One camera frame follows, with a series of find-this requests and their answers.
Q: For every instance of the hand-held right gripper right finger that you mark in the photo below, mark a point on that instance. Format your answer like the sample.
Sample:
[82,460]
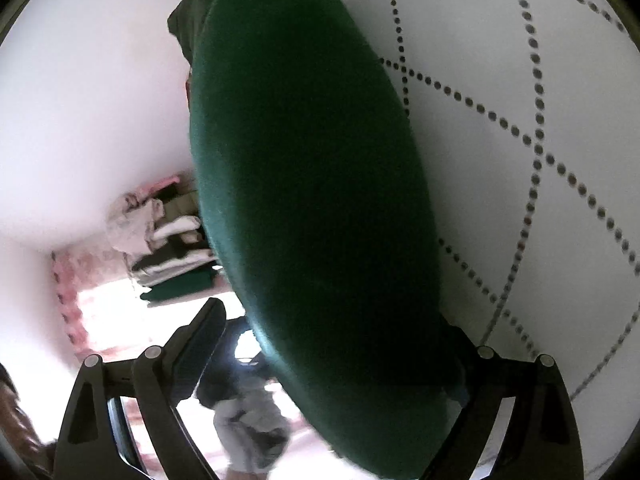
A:
[487,385]

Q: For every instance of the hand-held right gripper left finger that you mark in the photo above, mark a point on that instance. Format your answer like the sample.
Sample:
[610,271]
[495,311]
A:
[195,360]

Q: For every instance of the green varsity jacket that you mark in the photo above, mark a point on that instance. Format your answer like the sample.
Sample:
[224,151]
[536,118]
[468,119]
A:
[310,185]

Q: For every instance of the pile of folded clothes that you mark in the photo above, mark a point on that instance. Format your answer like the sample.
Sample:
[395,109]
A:
[165,250]

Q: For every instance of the grey and dark cloth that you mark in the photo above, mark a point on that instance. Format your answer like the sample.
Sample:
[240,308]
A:
[250,420]

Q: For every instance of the pink curtain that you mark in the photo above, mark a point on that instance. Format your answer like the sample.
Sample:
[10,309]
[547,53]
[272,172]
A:
[70,300]

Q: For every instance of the white dotted bed sheet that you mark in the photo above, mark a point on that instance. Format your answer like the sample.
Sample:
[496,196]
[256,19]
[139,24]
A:
[500,110]

